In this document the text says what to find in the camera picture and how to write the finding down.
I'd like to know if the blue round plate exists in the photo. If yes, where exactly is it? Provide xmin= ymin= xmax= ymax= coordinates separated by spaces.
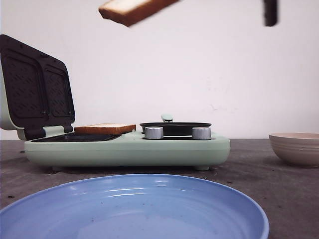
xmin=0 ymin=174 xmax=270 ymax=239

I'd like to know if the beige ribbed bowl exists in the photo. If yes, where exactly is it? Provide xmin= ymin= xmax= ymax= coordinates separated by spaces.
xmin=269 ymin=132 xmax=319 ymax=167

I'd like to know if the mint green sandwich maker lid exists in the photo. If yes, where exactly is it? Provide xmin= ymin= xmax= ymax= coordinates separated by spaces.
xmin=0 ymin=34 xmax=75 ymax=142

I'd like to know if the white bread slice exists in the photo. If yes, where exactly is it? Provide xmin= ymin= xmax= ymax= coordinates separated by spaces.
xmin=98 ymin=0 xmax=177 ymax=27
xmin=74 ymin=123 xmax=136 ymax=135

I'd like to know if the mint green breakfast maker base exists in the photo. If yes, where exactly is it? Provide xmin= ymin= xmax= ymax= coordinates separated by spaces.
xmin=24 ymin=131 xmax=231 ymax=171

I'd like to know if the silver control knob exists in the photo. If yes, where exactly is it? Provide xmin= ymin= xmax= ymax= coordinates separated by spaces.
xmin=144 ymin=126 xmax=164 ymax=139
xmin=192 ymin=127 xmax=211 ymax=140

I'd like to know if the right silver control knob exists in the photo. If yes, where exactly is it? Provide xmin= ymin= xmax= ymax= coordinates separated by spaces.
xmin=192 ymin=127 xmax=211 ymax=140

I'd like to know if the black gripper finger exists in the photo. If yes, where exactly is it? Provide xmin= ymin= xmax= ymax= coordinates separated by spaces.
xmin=263 ymin=0 xmax=278 ymax=27

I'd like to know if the left silver control knob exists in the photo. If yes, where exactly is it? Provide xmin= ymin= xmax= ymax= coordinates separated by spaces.
xmin=144 ymin=126 xmax=164 ymax=139

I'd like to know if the black frying pan green handle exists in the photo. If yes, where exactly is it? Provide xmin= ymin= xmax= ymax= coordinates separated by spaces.
xmin=140 ymin=114 xmax=212 ymax=136

